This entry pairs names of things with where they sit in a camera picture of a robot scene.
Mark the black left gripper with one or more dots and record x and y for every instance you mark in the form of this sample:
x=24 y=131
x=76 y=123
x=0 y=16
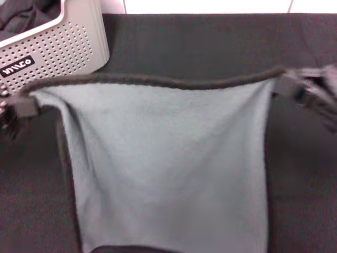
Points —
x=8 y=129

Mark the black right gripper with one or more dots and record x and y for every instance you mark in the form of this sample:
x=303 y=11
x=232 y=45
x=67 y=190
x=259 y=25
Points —
x=329 y=105

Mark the yellow grey towel black edge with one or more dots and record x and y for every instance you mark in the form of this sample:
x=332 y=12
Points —
x=168 y=158

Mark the grey perforated storage box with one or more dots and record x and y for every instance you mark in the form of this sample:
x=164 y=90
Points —
x=58 y=44

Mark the black tablecloth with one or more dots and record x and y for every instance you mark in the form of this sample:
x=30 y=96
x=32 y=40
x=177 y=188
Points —
x=184 y=47

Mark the black fabric liner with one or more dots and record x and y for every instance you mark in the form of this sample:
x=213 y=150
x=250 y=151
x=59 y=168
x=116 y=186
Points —
x=23 y=13

